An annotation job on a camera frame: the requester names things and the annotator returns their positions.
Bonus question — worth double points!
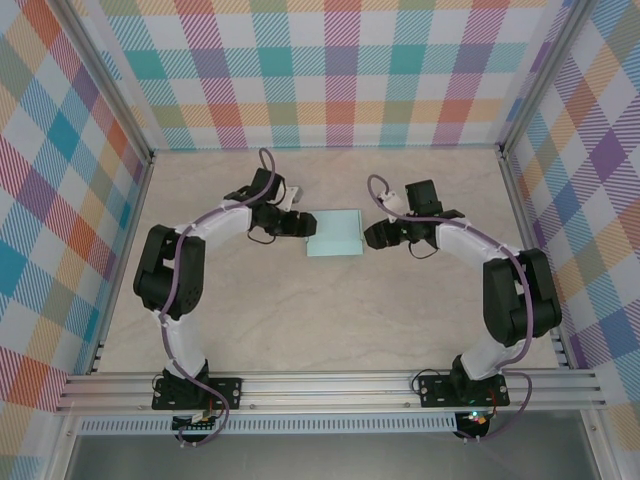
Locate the light teal cloth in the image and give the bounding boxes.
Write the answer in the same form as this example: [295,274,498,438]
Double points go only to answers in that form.
[304,208,365,259]

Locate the left controller board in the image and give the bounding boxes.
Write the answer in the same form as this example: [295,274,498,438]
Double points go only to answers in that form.
[172,410,224,432]

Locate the grey metal panel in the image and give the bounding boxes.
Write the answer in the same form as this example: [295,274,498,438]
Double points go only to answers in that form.
[64,432,601,480]

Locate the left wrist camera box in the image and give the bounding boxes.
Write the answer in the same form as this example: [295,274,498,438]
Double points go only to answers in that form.
[277,184,306,211]

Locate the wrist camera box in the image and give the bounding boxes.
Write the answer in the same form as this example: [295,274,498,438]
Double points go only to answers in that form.
[375,188,405,212]
[277,184,306,211]

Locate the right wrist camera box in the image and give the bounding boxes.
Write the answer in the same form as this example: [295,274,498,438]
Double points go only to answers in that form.
[375,188,405,212]

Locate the right aluminium side rail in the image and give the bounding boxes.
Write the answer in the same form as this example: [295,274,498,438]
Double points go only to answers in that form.
[499,149,572,370]

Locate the aluminium side rail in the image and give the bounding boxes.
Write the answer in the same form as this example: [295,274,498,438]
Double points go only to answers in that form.
[88,152,157,376]
[499,149,572,370]

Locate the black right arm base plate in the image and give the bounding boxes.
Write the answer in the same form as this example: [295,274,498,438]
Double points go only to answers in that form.
[417,373,510,409]

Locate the left aluminium side rail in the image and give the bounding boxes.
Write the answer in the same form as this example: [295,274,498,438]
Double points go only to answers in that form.
[88,152,157,376]

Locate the aluminium mounting rail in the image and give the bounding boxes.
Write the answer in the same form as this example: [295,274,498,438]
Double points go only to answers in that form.
[54,368,606,414]

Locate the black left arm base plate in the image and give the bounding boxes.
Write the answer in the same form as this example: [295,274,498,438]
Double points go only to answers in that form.
[152,377,244,411]

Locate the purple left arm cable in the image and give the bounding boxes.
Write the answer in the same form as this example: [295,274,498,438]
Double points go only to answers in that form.
[157,147,289,449]

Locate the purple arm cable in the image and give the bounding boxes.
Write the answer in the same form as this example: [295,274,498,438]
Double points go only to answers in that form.
[157,147,289,449]
[367,173,534,446]

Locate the slotted cable duct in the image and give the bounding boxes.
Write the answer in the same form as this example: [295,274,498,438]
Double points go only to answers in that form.
[77,418,459,435]

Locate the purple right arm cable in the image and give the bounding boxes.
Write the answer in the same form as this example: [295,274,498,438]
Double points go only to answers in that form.
[367,173,534,446]

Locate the right aluminium frame post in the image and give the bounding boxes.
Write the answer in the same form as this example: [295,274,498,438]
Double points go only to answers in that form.
[498,0,599,161]

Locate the aluminium frame post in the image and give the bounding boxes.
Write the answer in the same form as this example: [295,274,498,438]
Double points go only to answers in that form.
[498,0,599,161]
[49,0,156,166]

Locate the left aluminium frame post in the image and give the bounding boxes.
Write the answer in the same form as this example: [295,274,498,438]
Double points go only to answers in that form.
[49,0,156,166]

